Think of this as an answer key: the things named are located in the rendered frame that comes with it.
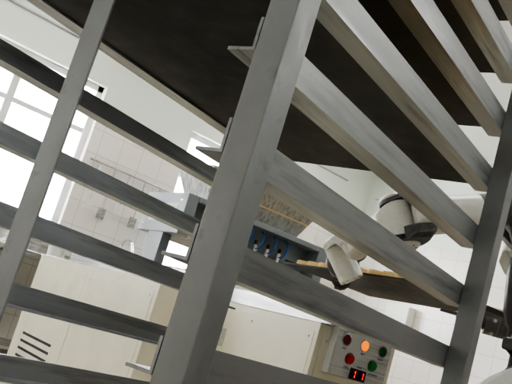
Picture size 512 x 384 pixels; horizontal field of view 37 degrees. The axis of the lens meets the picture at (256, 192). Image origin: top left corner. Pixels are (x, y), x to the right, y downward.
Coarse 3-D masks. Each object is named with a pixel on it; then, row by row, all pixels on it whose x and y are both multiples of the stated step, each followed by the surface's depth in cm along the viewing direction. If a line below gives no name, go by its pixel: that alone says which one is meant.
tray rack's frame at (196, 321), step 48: (96, 0) 77; (288, 0) 62; (96, 48) 74; (288, 48) 61; (288, 96) 62; (48, 144) 73; (240, 144) 60; (240, 192) 58; (240, 240) 59; (0, 288) 70; (192, 288) 58; (192, 336) 56
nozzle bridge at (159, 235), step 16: (160, 192) 302; (192, 208) 283; (144, 224) 303; (160, 224) 292; (256, 224) 300; (160, 240) 288; (176, 240) 305; (272, 240) 315; (288, 240) 312; (304, 240) 314; (144, 256) 293; (160, 256) 288; (272, 256) 315; (288, 256) 320; (304, 256) 325; (320, 256) 319; (304, 272) 321
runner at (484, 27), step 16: (464, 0) 99; (480, 0) 101; (464, 16) 103; (480, 16) 102; (496, 16) 106; (480, 32) 106; (496, 32) 107; (480, 48) 110; (496, 48) 109; (496, 64) 114
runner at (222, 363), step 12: (156, 348) 58; (156, 360) 58; (216, 360) 64; (228, 360) 65; (240, 360) 67; (252, 360) 68; (144, 372) 58; (216, 372) 64; (228, 372) 65; (240, 372) 67; (252, 372) 68; (264, 372) 70; (276, 372) 72; (288, 372) 73
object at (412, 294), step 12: (288, 264) 249; (300, 264) 242; (324, 276) 251; (372, 276) 215; (384, 276) 210; (360, 288) 254; (372, 288) 244; (384, 288) 234; (396, 288) 226; (408, 288) 218; (420, 288) 210; (396, 300) 257; (408, 300) 247; (420, 300) 238; (432, 300) 228; (492, 312) 216
